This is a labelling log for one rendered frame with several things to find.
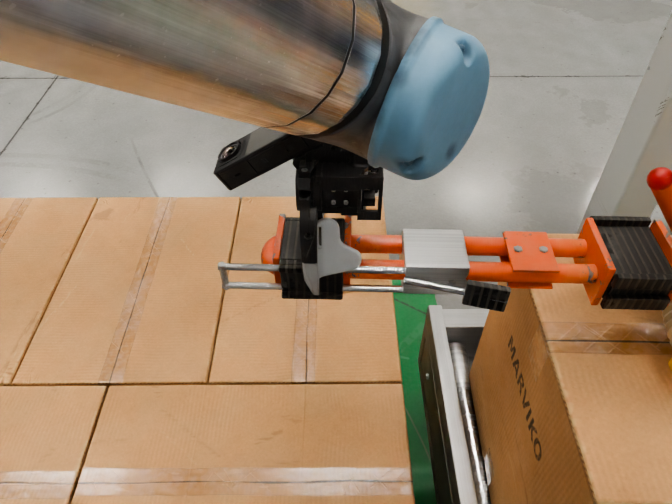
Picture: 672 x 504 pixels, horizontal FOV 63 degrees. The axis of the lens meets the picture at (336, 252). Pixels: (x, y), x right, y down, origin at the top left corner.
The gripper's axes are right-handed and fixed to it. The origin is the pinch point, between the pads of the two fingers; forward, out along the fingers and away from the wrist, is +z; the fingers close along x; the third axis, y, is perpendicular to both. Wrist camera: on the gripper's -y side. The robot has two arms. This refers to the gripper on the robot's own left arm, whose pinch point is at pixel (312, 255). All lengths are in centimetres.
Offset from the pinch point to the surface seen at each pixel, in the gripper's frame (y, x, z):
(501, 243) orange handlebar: 21.4, 1.9, -0.6
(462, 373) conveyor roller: 28, 19, 53
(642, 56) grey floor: 180, 283, 110
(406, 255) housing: 10.4, -1.0, -1.3
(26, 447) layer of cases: -55, 1, 53
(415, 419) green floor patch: 25, 38, 108
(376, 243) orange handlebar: 7.2, 1.7, -0.5
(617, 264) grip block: 32.8, -1.8, -1.3
